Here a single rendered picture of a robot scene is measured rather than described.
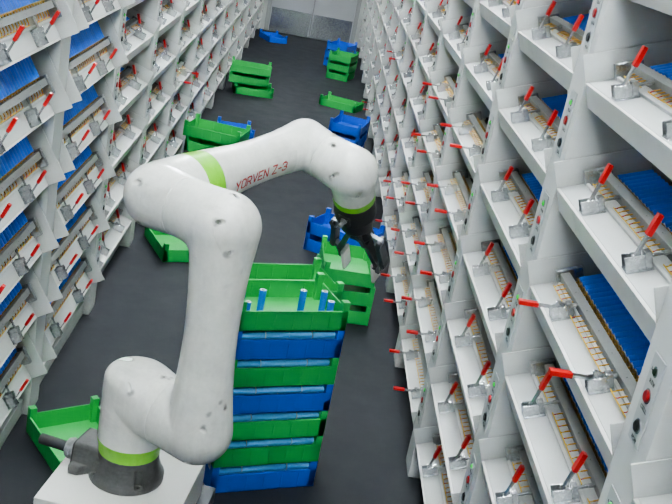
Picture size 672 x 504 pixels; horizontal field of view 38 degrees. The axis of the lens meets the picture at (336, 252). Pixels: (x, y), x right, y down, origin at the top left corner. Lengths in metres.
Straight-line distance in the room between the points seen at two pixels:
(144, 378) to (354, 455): 1.18
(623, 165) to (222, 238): 0.75
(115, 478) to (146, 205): 0.56
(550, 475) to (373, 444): 1.40
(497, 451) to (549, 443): 0.32
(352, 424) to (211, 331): 1.44
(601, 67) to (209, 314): 0.81
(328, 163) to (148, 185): 0.43
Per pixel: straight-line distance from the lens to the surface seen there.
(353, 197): 2.01
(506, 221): 2.25
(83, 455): 2.03
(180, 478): 2.06
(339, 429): 3.06
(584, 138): 1.83
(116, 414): 1.92
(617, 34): 1.81
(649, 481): 1.29
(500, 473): 2.02
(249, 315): 2.42
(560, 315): 1.75
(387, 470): 2.91
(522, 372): 1.98
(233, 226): 1.62
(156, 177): 1.73
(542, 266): 1.89
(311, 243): 4.43
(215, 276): 1.66
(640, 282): 1.42
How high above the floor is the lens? 1.53
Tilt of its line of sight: 20 degrees down
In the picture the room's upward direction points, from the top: 11 degrees clockwise
